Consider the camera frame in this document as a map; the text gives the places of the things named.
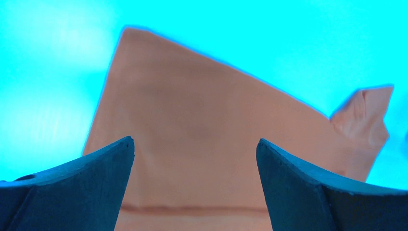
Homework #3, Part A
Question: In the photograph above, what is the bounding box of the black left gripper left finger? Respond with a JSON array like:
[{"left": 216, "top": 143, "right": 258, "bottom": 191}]
[{"left": 0, "top": 136, "right": 134, "bottom": 231}]

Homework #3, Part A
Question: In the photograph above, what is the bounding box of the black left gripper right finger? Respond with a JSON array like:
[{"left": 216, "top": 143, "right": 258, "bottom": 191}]
[{"left": 256, "top": 139, "right": 408, "bottom": 231}]

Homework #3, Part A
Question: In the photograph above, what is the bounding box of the orange t shirt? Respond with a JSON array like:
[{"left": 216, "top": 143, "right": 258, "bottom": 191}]
[{"left": 83, "top": 27, "right": 394, "bottom": 231}]

